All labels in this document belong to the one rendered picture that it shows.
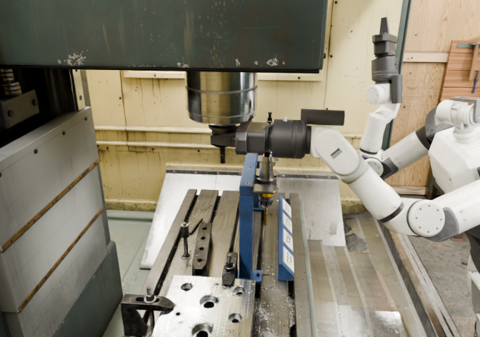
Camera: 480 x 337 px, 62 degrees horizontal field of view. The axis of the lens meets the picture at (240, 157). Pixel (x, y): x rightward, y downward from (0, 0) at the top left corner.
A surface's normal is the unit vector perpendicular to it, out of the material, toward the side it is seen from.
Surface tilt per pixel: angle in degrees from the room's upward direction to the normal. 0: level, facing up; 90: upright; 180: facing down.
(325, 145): 78
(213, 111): 90
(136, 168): 90
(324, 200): 24
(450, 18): 90
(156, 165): 90
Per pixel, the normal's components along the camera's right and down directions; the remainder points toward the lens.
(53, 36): -0.09, 0.38
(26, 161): 1.00, 0.05
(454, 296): 0.00, -0.92
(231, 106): 0.30, 0.36
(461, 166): -0.93, -0.01
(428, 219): 0.11, -0.06
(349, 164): -0.15, 0.18
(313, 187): -0.04, -0.69
